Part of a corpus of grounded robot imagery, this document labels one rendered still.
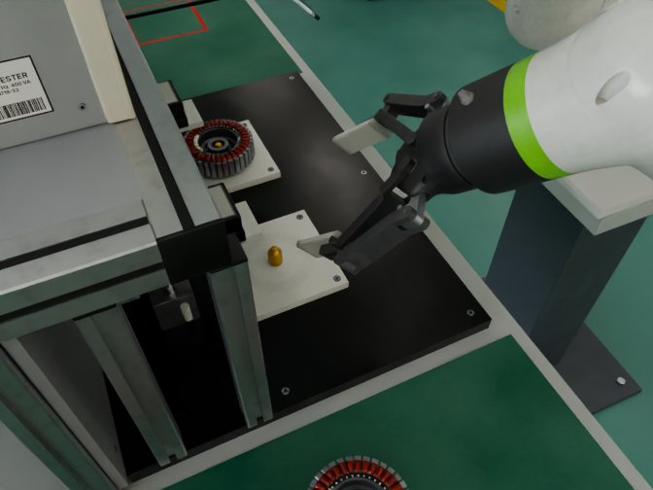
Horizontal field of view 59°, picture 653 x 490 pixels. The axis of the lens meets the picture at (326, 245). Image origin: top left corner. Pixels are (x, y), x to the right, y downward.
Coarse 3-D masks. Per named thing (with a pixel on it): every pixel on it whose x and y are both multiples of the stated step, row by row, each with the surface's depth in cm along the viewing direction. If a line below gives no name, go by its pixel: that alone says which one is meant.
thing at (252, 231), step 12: (216, 192) 67; (228, 192) 68; (216, 204) 66; (228, 204) 66; (240, 204) 72; (228, 216) 65; (240, 216) 65; (252, 216) 70; (228, 228) 66; (240, 228) 66; (252, 228) 69; (240, 240) 67; (252, 240) 69; (168, 288) 69
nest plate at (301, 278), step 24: (288, 216) 84; (264, 240) 81; (288, 240) 81; (264, 264) 78; (288, 264) 78; (312, 264) 78; (336, 264) 78; (264, 288) 76; (288, 288) 76; (312, 288) 76; (336, 288) 76; (264, 312) 73
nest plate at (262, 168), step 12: (252, 132) 97; (228, 144) 95; (264, 156) 93; (252, 168) 91; (264, 168) 91; (276, 168) 91; (204, 180) 89; (216, 180) 89; (228, 180) 89; (240, 180) 89; (252, 180) 89; (264, 180) 90
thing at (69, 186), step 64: (128, 64) 50; (128, 128) 44; (0, 192) 39; (64, 192) 39; (128, 192) 39; (192, 192) 39; (0, 256) 36; (64, 256) 36; (128, 256) 36; (192, 256) 39; (0, 320) 35; (64, 320) 38
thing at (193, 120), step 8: (168, 80) 83; (160, 88) 81; (168, 88) 81; (168, 96) 80; (176, 96) 80; (168, 104) 79; (176, 104) 79; (184, 104) 86; (192, 104) 86; (176, 112) 80; (184, 112) 81; (192, 112) 84; (176, 120) 81; (184, 120) 81; (192, 120) 83; (200, 120) 83; (184, 128) 83; (192, 128) 83
